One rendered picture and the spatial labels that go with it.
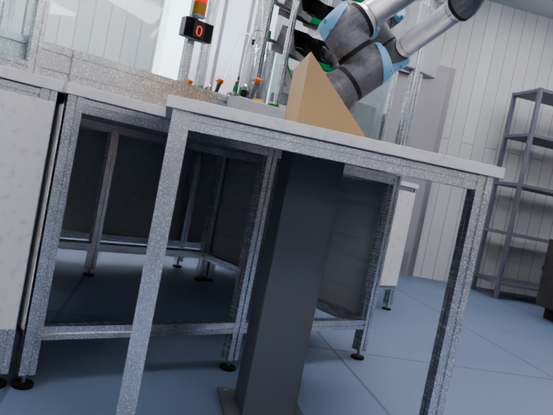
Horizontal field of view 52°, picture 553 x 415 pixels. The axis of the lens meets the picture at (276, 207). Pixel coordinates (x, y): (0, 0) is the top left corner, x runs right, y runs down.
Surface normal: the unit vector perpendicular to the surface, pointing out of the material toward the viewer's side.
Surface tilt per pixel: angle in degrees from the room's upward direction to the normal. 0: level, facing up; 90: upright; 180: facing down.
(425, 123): 90
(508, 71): 90
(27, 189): 90
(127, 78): 90
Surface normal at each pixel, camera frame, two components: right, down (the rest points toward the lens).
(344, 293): -0.75, -0.11
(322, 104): 0.13, 0.07
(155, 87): 0.63, 0.16
